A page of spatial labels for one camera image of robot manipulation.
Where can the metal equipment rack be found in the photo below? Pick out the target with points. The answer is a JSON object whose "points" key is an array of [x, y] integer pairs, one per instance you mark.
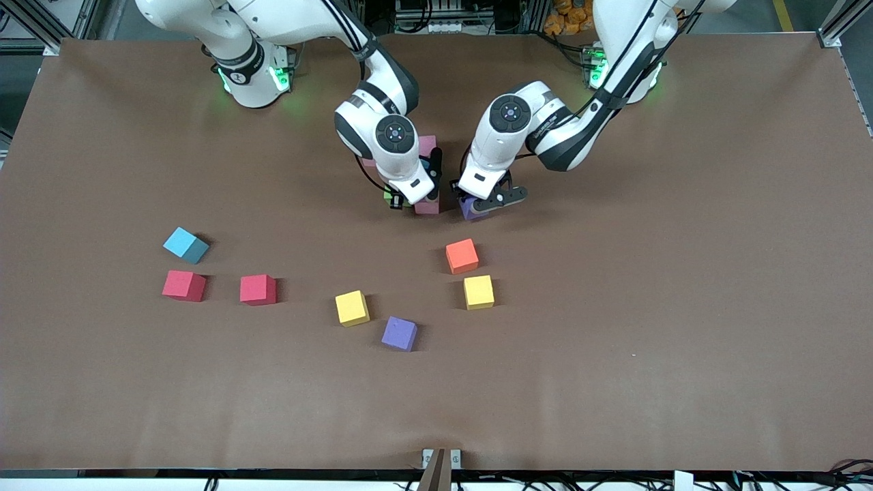
{"points": [[443, 17]]}

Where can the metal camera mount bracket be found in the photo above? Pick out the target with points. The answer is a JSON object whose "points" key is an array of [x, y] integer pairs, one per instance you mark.
{"points": [[441, 470]]}

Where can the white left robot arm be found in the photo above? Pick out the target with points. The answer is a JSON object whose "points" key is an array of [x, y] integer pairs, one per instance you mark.
{"points": [[634, 68]]}

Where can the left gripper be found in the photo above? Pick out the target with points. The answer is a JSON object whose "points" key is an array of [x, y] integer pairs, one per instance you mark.
{"points": [[455, 188]]}

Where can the orange foam block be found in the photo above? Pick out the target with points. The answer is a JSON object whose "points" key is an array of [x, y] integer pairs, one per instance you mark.
{"points": [[462, 256]]}

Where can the aluminium frame profile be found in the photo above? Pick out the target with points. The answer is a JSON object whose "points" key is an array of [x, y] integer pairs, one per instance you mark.
{"points": [[31, 20], [835, 31]]}

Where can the small white box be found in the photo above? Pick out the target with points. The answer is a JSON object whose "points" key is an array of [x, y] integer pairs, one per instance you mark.
{"points": [[683, 481]]}

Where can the orange packets pile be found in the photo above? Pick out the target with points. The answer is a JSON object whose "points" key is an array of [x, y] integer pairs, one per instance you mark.
{"points": [[569, 19]]}

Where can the light blue foam block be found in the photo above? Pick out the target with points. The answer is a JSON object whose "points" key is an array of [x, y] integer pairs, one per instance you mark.
{"points": [[184, 244]]}

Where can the yellow foam block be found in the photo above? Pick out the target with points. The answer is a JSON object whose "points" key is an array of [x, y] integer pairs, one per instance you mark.
{"points": [[352, 307], [479, 292]]}

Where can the red foam block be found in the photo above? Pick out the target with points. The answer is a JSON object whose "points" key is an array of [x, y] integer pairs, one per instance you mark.
{"points": [[258, 289], [183, 285]]}

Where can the brown table cover sheet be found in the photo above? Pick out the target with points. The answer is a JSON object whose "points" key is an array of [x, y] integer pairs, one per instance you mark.
{"points": [[614, 341]]}

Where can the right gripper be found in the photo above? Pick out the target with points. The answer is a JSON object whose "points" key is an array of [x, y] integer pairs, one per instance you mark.
{"points": [[395, 202]]}

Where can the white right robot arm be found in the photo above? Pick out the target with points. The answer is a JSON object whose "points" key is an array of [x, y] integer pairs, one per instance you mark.
{"points": [[249, 78]]}

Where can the purple foam block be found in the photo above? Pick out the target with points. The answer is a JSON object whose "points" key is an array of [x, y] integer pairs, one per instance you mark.
{"points": [[469, 210], [399, 333]]}

